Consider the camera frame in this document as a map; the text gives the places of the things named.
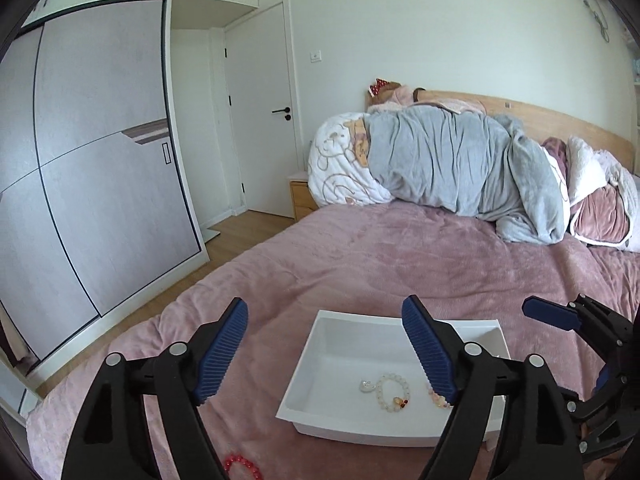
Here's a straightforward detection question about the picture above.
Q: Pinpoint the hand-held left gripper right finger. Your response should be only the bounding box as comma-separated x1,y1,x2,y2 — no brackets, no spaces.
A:
401,294,587,480

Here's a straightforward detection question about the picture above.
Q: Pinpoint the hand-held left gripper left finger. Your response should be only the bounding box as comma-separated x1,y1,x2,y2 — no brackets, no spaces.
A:
60,298,249,480

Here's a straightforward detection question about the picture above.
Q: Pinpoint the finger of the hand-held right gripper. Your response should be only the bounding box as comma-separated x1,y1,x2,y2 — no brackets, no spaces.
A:
560,359,632,423
521,293,632,357

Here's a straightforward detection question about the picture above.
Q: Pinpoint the white plastic tray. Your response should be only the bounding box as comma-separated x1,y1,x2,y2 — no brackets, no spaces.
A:
276,309,511,449

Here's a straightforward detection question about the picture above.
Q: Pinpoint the red bead bracelet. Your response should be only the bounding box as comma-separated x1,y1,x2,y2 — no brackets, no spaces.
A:
223,453,264,480

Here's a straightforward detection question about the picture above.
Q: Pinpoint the pink velvet pillow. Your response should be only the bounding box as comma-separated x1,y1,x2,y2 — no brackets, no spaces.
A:
569,184,633,249

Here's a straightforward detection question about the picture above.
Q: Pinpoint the pink bed cover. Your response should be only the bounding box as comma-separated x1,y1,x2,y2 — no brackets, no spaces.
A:
25,200,640,480

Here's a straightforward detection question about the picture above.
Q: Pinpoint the white fluffy blanket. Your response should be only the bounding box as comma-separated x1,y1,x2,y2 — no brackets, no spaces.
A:
565,135,609,207

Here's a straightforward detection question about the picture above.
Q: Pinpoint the wooden nightstand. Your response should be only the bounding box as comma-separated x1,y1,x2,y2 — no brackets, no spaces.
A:
287,170,319,221

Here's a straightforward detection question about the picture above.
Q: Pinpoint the grey blanket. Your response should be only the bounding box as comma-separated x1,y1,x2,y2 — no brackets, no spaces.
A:
367,107,572,247

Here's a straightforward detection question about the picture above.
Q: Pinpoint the wooden headboard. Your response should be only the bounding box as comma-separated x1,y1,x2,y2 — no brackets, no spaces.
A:
366,89,637,177

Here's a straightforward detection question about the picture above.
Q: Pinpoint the white cartoon printed quilt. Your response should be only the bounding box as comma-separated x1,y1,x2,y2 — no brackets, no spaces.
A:
307,111,394,207

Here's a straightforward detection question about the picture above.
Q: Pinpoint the grey sliding wardrobe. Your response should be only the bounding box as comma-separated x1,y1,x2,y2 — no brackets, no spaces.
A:
0,0,209,377

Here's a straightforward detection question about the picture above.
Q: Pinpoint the white door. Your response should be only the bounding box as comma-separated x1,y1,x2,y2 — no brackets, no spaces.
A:
223,2,302,219

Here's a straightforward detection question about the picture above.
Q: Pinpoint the plush toy with red bow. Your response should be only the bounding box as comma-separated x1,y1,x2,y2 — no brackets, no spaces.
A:
368,77,402,99

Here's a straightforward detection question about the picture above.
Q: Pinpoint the pink bead bracelet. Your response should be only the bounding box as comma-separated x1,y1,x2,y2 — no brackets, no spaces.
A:
425,382,456,411

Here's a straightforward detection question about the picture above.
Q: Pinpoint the white bead bracelet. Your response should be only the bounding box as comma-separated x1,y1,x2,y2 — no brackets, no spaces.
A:
374,372,412,414

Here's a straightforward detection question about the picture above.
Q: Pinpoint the white hanging cable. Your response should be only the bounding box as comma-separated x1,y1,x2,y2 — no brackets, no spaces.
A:
584,0,612,44

